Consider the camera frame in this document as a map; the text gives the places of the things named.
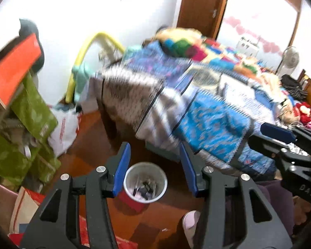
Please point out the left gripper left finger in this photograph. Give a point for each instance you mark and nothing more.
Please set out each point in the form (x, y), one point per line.
(117, 166)

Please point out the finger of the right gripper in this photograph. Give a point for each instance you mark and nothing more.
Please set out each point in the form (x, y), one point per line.
(278, 133)

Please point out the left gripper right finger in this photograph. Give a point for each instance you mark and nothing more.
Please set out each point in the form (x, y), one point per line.
(196, 172)

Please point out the red plastic trash cup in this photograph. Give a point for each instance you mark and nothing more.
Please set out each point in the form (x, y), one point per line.
(144, 183)

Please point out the person's right hand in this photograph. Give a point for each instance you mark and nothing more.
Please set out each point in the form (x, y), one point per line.
(301, 209)

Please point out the red plush toy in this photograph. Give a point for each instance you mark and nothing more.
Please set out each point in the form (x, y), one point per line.
(305, 112)

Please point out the black striped clothing pile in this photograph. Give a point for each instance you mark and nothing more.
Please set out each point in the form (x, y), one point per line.
(293, 88)

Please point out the pink slipper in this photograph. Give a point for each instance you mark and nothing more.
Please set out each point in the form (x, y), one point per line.
(189, 224)

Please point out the white HotMaxx plastic bag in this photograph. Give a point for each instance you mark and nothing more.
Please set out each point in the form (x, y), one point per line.
(63, 136)

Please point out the blue patterned patchwork bedsheet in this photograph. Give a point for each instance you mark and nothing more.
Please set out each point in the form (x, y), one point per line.
(166, 100)

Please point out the white standing fan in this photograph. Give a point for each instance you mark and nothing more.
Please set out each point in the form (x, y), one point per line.
(289, 62)

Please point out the white electrical box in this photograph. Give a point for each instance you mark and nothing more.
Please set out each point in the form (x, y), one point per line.
(247, 47)

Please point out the green leaf pattern bag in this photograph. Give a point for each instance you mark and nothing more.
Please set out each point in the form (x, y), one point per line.
(26, 158)

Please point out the white wardrobe with hearts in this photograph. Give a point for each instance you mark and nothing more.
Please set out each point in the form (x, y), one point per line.
(268, 23)

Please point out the colourful patchwork fleece blanket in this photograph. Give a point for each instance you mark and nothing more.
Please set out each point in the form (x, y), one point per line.
(191, 44)

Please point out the orange red box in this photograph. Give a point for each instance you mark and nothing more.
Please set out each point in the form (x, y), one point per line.
(13, 67)

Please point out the brown wooden door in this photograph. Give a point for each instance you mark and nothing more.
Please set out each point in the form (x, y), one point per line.
(203, 15)

